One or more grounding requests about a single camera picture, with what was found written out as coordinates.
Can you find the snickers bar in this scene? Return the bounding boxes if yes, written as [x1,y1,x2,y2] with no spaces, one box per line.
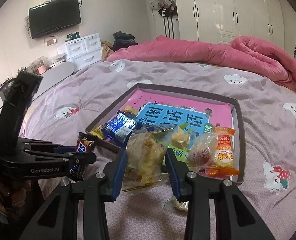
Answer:
[69,132,98,181]

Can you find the yellow snack packet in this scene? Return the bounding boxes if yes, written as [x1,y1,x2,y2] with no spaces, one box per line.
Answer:
[90,124,110,140]

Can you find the orange rice cracker packet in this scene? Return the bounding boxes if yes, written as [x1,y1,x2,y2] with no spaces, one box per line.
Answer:
[206,126,239,177]

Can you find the blue snack packet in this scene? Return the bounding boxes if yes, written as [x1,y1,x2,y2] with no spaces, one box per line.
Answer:
[102,111,141,148]

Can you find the clear fried snack bag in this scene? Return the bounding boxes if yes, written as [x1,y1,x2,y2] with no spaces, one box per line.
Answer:
[122,124,175,194]

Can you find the left hand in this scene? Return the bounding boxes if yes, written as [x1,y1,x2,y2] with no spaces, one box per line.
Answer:
[0,174,38,240]

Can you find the mauve patterned bedsheet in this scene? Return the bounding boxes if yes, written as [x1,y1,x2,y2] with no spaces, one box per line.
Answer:
[23,60,296,239]

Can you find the round green biscuit packet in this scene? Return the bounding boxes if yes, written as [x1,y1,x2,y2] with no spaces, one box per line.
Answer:
[164,196,189,212]

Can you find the clear red candy bag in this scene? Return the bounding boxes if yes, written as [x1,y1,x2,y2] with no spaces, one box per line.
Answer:
[187,133,217,167]

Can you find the white curved desk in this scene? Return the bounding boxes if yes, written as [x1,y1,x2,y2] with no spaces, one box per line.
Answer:
[20,61,75,100]

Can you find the green pastry packet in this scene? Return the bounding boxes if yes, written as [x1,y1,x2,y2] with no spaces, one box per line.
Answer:
[168,145,190,163]

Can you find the dark cardboard box tray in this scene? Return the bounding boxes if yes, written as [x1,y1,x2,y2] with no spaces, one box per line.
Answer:
[86,83,246,185]

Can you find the yellow chip packet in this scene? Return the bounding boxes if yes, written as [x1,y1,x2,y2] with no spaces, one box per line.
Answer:
[171,122,196,150]

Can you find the pink book blue title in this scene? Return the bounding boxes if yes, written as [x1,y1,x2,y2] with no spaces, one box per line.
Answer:
[121,89,234,135]

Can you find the white drawer cabinet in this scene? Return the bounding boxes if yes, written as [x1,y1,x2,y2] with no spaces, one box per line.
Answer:
[57,33,103,72]

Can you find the brown fuzzy blanket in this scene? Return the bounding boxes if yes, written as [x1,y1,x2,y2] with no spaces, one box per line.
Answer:
[101,41,114,61]

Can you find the dark folded clothes pile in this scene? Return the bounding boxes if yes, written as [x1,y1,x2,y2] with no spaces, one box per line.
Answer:
[112,31,138,51]

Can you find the pink folded quilt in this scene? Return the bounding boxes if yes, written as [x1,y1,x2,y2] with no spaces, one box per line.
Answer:
[107,36,296,92]

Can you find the hanging bags on door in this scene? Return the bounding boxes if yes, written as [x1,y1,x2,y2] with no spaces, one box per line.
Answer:
[150,0,177,17]

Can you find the white wardrobe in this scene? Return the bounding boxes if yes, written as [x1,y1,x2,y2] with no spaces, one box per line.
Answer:
[131,0,286,49]

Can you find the black wall television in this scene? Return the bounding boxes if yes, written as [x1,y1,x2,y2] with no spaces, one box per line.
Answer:
[28,0,81,39]

